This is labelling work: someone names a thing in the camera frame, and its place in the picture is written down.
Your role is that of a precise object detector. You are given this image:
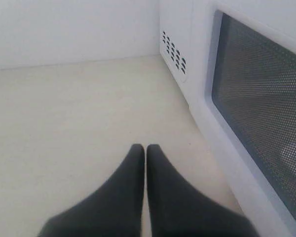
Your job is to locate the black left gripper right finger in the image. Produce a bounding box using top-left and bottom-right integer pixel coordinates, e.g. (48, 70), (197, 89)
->
(147, 144), (257, 237)

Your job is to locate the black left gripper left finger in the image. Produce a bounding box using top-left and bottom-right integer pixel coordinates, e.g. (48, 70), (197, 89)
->
(38, 144), (145, 237)

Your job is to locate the white microwave door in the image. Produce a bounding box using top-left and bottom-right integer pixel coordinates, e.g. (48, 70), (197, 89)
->
(189, 0), (296, 237)

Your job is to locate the white microwave oven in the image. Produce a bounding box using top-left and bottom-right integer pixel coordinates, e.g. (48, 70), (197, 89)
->
(158, 0), (296, 104)

